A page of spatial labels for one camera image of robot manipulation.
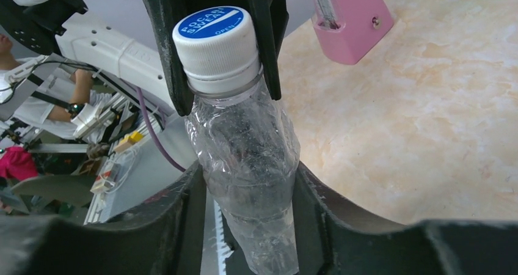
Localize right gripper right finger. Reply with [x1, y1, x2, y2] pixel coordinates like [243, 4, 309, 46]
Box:
[293, 164, 517, 274]

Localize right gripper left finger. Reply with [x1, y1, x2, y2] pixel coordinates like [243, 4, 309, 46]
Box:
[1, 163, 206, 274]

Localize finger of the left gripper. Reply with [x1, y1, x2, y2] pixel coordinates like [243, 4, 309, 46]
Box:
[247, 0, 289, 100]
[142, 0, 194, 116]

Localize clear bottle blue-white cap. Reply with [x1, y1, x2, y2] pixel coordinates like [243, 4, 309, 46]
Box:
[172, 5, 300, 274]

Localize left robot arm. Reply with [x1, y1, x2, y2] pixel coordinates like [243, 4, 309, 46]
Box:
[1, 0, 289, 116]

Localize pink toy toaster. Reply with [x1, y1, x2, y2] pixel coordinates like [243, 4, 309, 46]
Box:
[312, 0, 394, 65]

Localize person in white shirt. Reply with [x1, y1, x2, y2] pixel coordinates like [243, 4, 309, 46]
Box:
[0, 33, 110, 141]

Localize red cloth item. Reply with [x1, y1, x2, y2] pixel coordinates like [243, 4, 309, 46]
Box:
[1, 146, 38, 181]

